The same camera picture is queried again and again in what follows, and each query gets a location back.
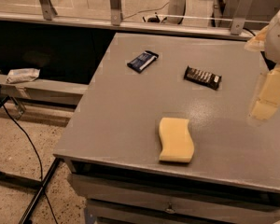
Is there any crumpled white packet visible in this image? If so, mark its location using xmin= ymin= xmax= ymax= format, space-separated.
xmin=7 ymin=68 xmax=40 ymax=84

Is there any grey drawer cabinet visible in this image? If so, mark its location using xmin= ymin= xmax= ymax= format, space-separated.
xmin=69 ymin=161 xmax=280 ymax=224

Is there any grey metal railing frame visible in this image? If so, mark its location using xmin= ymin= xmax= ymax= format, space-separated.
xmin=0 ymin=0 xmax=255 ymax=41

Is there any blue snack bar wrapper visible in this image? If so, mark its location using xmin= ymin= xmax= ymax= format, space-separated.
xmin=127 ymin=50 xmax=159 ymax=74

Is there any black rxbar chocolate bar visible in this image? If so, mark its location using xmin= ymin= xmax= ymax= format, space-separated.
xmin=184 ymin=66 xmax=221 ymax=91

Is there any yellow wavy sponge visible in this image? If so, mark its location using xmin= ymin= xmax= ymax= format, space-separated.
xmin=159 ymin=118 xmax=194 ymax=163

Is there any black cable on floor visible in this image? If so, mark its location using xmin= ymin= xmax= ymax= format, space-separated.
xmin=1 ymin=104 xmax=59 ymax=224

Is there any black floor stand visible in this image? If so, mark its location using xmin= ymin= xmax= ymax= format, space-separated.
xmin=0 ymin=158 xmax=61 ymax=224

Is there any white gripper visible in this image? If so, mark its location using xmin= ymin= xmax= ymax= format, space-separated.
xmin=245 ymin=10 xmax=280 ymax=120

